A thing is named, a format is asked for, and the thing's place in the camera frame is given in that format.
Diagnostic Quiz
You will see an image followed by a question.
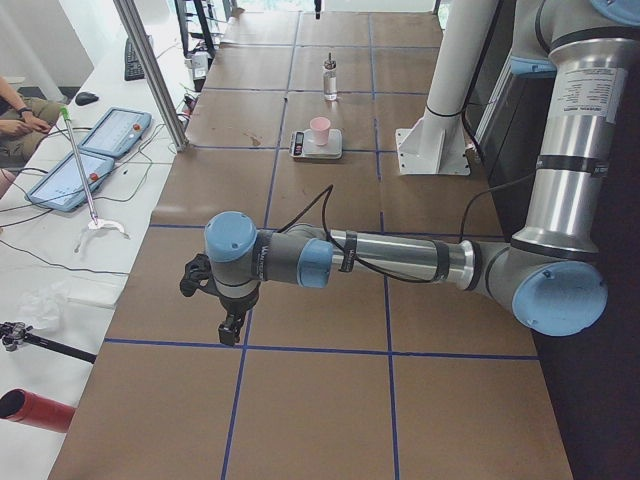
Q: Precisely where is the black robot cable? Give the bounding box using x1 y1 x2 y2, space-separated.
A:
277 172 539 284

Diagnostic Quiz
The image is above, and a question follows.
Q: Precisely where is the pink paper cup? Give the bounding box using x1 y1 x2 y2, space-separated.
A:
309 116 331 146

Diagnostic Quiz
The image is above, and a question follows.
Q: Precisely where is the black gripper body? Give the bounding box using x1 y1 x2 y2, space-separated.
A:
220 294 259 325

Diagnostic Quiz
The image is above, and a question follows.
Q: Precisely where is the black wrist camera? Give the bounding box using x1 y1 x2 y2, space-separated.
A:
179 253 219 297

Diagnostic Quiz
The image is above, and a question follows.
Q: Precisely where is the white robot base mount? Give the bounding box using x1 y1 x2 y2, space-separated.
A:
395 0 499 176

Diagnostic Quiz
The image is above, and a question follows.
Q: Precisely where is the black keyboard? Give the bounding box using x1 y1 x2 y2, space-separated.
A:
124 38 145 81

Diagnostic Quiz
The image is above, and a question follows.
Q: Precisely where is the aluminium frame post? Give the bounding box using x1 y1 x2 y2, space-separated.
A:
113 0 188 152

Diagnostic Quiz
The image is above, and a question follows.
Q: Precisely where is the red cylinder tube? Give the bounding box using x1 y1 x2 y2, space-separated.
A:
1 389 76 433

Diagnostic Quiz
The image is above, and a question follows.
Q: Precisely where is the person sitting at desk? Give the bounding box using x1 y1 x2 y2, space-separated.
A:
1 77 63 195

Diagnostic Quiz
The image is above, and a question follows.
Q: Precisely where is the green air blow gun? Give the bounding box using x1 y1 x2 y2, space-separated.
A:
60 107 100 230

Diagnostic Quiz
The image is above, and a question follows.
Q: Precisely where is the black computer mouse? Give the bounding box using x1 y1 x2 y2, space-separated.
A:
74 91 99 106

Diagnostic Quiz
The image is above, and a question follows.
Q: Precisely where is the upper teach pendant tablet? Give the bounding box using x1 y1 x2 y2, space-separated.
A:
78 107 152 159

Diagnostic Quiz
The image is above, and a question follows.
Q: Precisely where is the teach pendant tablet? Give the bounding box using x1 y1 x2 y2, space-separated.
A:
25 152 114 212
78 107 152 159

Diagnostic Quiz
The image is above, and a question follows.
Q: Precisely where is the black camera on tripod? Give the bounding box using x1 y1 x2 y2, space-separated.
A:
1 322 97 364

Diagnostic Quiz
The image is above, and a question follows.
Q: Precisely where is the glass sauce bottle metal spout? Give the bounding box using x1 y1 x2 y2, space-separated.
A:
323 52 338 101

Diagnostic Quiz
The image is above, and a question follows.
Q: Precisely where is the white digital kitchen scale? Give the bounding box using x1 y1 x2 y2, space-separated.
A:
289 129 343 160

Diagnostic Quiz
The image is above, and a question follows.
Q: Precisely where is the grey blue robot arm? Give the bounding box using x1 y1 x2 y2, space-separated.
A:
180 1 639 345

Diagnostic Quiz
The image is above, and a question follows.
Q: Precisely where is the lower teach pendant tablet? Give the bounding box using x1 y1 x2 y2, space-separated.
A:
25 152 114 212

